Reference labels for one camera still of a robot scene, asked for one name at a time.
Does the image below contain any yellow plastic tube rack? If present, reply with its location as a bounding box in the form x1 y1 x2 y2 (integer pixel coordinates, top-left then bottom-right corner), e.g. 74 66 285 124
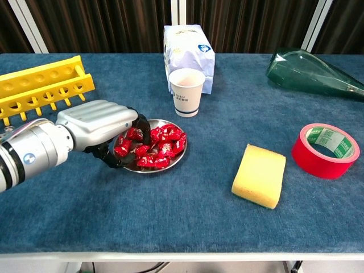
0 55 96 127

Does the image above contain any green spray bottle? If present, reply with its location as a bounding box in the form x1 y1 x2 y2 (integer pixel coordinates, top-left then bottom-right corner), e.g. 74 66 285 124
266 47 364 102

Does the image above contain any red tape roll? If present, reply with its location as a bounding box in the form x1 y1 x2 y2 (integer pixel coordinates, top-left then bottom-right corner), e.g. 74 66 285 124
291 123 361 180

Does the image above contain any white aluminium post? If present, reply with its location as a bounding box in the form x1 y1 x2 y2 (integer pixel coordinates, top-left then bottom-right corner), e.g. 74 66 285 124
170 0 187 28
301 0 339 53
7 0 49 54

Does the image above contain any round steel plate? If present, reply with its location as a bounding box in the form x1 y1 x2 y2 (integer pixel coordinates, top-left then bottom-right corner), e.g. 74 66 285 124
112 118 188 174

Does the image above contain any blue table cloth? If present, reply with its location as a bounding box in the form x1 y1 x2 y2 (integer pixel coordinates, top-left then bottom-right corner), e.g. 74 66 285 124
0 53 364 254

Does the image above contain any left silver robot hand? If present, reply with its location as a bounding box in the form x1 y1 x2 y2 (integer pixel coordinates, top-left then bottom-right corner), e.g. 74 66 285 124
55 99 151 169

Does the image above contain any white table frame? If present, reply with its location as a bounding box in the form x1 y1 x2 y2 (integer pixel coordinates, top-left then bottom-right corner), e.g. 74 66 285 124
0 251 364 273

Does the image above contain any white paper cup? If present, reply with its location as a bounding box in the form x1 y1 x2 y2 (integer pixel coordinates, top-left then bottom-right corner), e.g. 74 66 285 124
168 68 206 118

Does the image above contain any white blue paper bag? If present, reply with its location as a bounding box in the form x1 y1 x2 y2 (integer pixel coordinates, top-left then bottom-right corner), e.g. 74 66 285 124
163 24 216 96

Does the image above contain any yellow sponge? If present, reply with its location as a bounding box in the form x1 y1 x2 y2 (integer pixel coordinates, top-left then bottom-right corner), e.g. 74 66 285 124
231 143 287 210

